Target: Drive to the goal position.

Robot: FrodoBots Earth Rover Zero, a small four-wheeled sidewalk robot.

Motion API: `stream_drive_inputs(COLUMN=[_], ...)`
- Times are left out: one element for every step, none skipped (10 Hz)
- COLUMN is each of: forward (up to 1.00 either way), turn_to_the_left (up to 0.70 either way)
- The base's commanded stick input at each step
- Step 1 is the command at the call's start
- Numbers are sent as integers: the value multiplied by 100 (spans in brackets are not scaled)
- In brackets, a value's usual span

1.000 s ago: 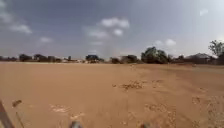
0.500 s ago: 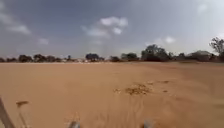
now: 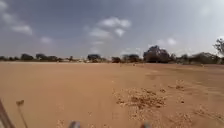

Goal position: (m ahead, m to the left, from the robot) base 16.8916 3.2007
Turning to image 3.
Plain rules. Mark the row of distant trees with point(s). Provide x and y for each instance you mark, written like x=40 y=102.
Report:
x=156 y=55

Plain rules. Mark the robot's own part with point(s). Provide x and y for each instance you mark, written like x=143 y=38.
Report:
x=74 y=125
x=145 y=125

